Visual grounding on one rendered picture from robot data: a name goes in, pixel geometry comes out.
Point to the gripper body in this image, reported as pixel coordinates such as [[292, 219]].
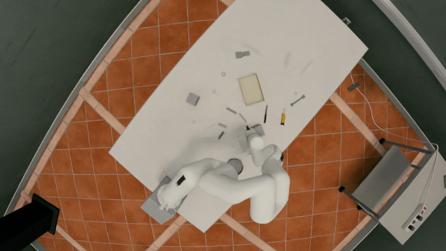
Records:
[[250, 131]]

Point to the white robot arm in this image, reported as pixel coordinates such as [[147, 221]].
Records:
[[269, 193]]

